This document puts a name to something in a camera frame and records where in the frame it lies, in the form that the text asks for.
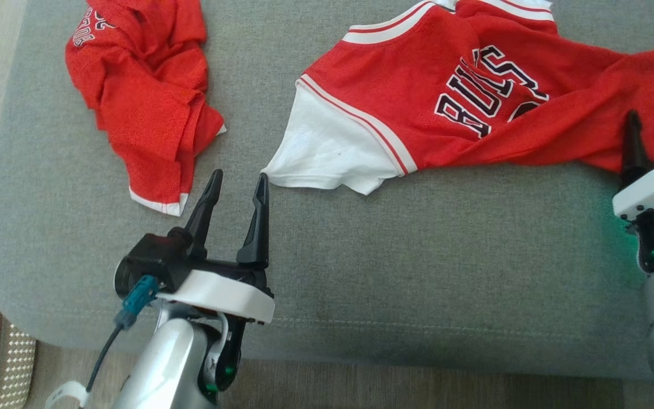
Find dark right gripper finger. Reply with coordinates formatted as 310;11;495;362
621;110;654;191

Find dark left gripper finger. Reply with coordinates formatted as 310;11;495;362
184;169;224;262
236;173;271;270

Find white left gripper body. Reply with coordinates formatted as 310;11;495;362
160;257;276;325

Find red basketball shorts white hem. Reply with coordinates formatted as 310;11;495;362
65;0;227;218

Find red Bulls jersey white sleeves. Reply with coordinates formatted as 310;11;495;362
262;0;654;197

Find grey sofa seat cushion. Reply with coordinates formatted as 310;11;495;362
0;0;654;380

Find white perforated laundry basket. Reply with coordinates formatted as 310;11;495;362
0;244;38;409

